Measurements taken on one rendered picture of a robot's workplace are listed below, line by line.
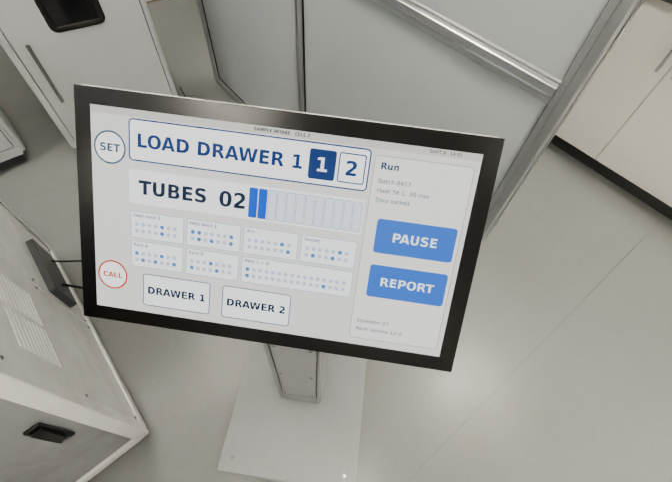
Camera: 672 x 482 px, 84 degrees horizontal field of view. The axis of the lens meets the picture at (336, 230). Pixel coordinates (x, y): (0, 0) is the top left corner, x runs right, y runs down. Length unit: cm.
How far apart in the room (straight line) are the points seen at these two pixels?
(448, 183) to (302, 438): 114
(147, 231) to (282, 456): 105
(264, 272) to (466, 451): 121
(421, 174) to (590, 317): 160
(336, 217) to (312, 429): 107
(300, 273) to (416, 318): 16
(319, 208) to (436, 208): 14
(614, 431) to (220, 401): 144
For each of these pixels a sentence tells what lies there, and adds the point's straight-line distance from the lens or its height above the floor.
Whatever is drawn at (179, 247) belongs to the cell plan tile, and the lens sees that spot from 53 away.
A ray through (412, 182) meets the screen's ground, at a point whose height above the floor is 115.
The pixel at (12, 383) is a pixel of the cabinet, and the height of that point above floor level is 74.
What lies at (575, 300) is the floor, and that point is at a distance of 200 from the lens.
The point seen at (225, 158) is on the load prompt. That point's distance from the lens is 48.
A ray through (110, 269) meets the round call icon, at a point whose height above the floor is 102.
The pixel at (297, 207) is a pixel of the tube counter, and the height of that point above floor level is 111.
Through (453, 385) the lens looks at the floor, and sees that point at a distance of 160.
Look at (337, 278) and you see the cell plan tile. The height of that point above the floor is 105.
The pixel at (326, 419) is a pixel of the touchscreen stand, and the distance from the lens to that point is 145.
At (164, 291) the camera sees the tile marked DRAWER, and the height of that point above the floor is 101.
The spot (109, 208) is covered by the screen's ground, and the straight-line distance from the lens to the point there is 56.
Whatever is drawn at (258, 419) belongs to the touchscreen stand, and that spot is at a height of 4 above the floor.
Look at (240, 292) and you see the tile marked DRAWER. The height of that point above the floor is 102.
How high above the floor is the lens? 147
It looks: 54 degrees down
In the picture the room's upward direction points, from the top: 5 degrees clockwise
